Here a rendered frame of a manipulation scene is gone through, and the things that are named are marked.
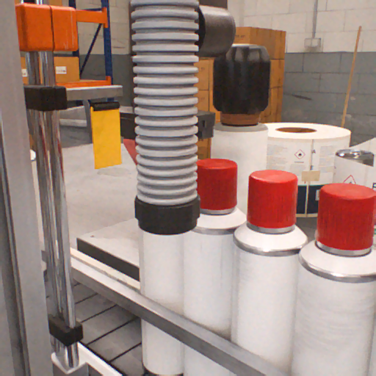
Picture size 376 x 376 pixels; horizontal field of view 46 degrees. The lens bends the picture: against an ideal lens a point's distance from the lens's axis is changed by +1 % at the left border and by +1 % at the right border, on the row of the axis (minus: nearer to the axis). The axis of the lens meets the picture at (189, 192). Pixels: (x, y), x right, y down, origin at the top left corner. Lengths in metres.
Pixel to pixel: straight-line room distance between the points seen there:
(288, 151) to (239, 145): 0.19
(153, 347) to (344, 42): 4.68
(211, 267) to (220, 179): 0.07
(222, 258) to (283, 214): 0.06
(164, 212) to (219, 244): 0.12
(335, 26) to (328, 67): 0.39
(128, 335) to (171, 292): 0.12
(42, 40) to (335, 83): 4.72
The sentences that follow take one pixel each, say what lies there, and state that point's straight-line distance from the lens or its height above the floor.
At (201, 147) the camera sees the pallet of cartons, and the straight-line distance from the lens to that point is 4.02.
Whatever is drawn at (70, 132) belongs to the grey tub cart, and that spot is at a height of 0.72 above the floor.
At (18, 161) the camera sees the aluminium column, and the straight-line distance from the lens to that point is 0.29.
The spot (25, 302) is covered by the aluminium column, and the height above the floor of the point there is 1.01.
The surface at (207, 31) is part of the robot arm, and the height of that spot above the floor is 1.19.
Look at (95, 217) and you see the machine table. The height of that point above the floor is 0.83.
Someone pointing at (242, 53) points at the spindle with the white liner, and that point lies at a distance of 0.64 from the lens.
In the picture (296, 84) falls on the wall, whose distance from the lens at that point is 5.16.
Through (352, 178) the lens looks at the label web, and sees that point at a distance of 0.47.
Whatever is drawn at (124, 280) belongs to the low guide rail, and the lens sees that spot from 0.53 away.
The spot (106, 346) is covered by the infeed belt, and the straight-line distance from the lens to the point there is 0.49.
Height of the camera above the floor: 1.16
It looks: 17 degrees down
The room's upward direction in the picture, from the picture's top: straight up
